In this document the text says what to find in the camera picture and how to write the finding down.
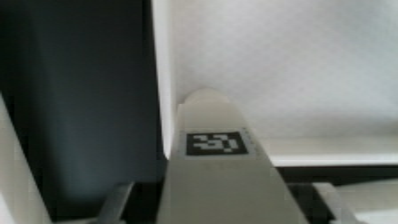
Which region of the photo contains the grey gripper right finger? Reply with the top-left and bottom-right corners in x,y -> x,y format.
289,182 -> 364,224

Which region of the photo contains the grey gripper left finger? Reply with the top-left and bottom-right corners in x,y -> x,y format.
94,181 -> 165,224

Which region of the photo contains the white leg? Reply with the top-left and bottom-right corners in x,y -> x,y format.
156,89 -> 309,224

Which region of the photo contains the white desk top tray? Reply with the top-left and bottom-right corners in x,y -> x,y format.
150,0 -> 398,167

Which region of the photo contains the white front obstacle bar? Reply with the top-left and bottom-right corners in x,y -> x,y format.
332,178 -> 398,224

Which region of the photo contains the white obstacle bar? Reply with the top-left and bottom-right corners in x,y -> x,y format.
332,178 -> 398,224
0,96 -> 51,224

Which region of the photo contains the white left obstacle bar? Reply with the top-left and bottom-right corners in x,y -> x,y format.
0,96 -> 51,224

